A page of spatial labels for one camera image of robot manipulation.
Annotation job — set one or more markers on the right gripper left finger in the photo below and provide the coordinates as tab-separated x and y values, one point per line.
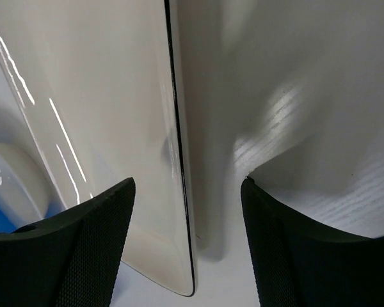
70	259

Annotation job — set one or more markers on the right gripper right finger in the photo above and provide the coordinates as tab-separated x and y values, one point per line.
298	261

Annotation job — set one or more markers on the white round bowl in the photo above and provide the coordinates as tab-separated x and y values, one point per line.
24	193

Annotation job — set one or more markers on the small rectangular white dish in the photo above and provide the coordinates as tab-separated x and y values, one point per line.
89	90

